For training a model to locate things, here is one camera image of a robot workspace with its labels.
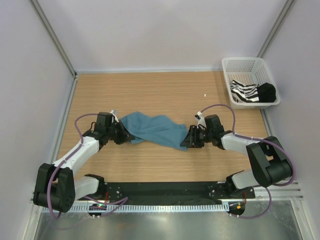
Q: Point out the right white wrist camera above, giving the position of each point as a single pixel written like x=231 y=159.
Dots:
x=201 y=124

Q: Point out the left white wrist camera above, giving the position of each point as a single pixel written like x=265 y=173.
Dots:
x=115 y=118

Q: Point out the teal tank top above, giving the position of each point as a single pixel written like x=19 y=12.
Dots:
x=160 y=130

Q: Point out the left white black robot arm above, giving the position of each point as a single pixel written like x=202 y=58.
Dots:
x=56 y=187

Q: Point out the white plastic basket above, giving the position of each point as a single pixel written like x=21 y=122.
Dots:
x=248 y=71

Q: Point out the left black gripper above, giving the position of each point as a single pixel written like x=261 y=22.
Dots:
x=125 y=137

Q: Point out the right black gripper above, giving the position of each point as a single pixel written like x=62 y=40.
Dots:
x=191 y=140

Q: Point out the black white striped tank top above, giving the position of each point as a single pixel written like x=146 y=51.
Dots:
x=242 y=93

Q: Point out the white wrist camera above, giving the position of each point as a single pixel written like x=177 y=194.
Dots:
x=115 y=118
x=201 y=124

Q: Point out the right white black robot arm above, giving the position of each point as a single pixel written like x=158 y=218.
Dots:
x=270 y=165

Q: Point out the white slotted cable duct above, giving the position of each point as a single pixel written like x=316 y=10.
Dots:
x=88 y=207

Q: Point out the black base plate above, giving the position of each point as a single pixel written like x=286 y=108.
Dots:
x=172 y=193

